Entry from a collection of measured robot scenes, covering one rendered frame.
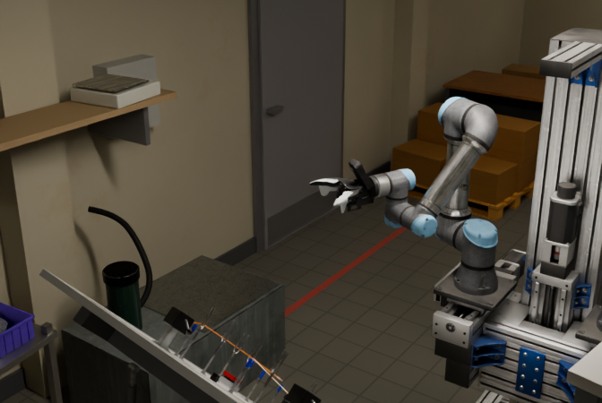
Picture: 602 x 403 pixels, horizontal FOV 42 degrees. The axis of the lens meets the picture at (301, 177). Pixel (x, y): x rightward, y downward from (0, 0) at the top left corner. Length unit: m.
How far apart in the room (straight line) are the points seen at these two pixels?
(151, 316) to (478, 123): 2.11
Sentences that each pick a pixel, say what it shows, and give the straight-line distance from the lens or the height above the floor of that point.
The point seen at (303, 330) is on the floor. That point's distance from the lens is 4.70.
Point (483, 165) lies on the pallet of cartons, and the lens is 6.34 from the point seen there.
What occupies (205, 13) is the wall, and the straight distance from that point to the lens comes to 4.81.
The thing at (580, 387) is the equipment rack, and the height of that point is 1.83.
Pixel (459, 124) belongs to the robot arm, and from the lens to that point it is 2.64.
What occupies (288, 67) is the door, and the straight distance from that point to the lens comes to 5.46.
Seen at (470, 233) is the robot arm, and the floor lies 1.38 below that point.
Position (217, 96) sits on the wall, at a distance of 4.97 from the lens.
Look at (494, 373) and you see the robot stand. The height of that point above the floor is 0.88.
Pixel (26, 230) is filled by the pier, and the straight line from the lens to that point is 3.94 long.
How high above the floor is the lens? 2.50
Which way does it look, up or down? 21 degrees down
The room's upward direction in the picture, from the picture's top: straight up
